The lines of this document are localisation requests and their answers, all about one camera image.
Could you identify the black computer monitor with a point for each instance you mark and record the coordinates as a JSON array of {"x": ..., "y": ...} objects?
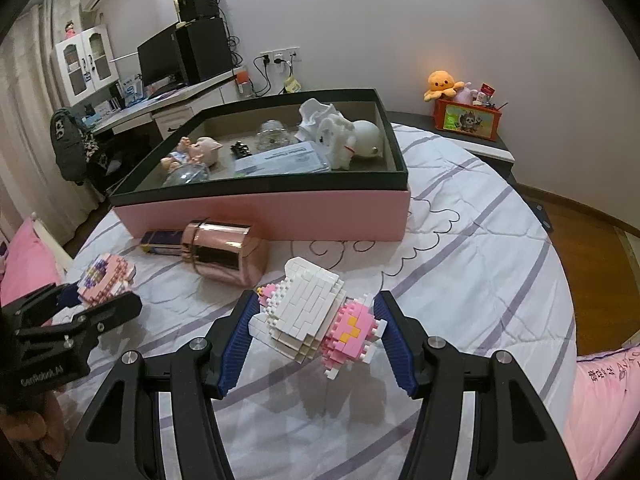
[{"x": 158, "y": 58}]

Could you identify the white wall cabinet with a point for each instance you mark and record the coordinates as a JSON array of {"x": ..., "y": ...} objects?
[{"x": 84, "y": 64}]

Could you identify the black hair clip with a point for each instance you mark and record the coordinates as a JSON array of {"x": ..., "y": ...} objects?
[{"x": 240, "y": 150}]

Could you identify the dark hanging jacket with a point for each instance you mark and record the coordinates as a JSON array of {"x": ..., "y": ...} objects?
[{"x": 73, "y": 144}]

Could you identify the wall power strip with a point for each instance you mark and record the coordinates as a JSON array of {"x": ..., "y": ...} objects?
[{"x": 289, "y": 54}]

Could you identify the black computer tower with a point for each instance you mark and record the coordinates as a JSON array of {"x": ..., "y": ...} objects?
[{"x": 203, "y": 50}]

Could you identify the rose gold metal cup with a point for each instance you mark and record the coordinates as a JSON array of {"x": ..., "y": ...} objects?
[{"x": 229, "y": 253}]

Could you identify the pink plush toy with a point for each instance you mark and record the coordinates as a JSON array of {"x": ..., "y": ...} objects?
[{"x": 466, "y": 94}]

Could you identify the red cartoon storage box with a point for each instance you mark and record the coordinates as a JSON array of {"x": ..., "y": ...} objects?
[{"x": 479, "y": 121}]

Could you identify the clear glass bottle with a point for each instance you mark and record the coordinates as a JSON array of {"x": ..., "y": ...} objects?
[{"x": 272, "y": 135}]

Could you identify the black bathroom scale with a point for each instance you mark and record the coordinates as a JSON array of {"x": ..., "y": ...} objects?
[{"x": 541, "y": 215}]

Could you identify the beige curtain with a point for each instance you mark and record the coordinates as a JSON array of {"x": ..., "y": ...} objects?
[{"x": 31, "y": 183}]

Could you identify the pink pillow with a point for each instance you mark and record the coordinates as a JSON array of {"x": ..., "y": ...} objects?
[{"x": 28, "y": 266}]

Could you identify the orange lid bottle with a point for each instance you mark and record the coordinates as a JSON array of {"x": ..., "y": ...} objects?
[{"x": 244, "y": 83}]

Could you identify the striped white bedsheet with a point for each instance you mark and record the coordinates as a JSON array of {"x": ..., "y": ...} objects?
[{"x": 475, "y": 267}]

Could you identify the white desk with drawers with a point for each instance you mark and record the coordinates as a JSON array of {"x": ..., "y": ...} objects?
[{"x": 183, "y": 103}]

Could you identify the clear dental floss box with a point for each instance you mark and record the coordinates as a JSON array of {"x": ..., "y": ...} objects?
[{"x": 300, "y": 158}]

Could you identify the clear blue capsule ball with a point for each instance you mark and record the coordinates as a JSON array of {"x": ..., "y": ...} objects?
[{"x": 191, "y": 173}]

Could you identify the black speaker box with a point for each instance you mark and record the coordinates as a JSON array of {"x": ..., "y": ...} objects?
[{"x": 192, "y": 10}]

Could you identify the white figurine toy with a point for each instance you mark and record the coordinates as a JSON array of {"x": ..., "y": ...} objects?
[{"x": 345, "y": 140}]

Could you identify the yellow snack bag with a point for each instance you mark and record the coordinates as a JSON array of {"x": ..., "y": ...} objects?
[{"x": 292, "y": 85}]

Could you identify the blue gold box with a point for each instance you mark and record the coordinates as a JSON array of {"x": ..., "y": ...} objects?
[{"x": 163, "y": 243}]

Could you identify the black white low cabinet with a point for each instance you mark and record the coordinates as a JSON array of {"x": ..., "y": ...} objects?
[{"x": 493, "y": 152}]

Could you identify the small doll on cabinet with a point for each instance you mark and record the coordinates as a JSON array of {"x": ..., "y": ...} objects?
[{"x": 70, "y": 30}]

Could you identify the white handheld device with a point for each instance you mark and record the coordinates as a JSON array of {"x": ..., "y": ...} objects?
[{"x": 312, "y": 113}]

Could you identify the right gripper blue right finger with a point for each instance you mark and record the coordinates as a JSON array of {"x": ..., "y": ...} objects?
[{"x": 398, "y": 343}]

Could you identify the black office chair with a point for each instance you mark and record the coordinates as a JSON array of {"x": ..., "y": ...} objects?
[{"x": 118, "y": 154}]

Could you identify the orange octopus plush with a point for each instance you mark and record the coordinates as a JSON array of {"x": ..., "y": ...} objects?
[{"x": 441, "y": 84}]

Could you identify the pink black storage box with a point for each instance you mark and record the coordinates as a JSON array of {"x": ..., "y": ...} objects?
[{"x": 370, "y": 201}]

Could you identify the pink hair doll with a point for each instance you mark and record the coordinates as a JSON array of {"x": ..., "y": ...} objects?
[{"x": 205, "y": 151}]

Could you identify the pink purple block model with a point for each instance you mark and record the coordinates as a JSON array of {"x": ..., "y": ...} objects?
[{"x": 107, "y": 277}]

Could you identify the person right hand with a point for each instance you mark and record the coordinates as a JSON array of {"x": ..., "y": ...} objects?
[{"x": 43, "y": 425}]

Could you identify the pink quilt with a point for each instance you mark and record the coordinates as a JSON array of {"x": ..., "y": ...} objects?
[{"x": 603, "y": 409}]

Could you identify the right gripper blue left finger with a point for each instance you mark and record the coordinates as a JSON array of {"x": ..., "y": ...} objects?
[{"x": 232, "y": 342}]

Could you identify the white pink block model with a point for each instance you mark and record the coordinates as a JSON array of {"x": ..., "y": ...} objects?
[{"x": 308, "y": 315}]

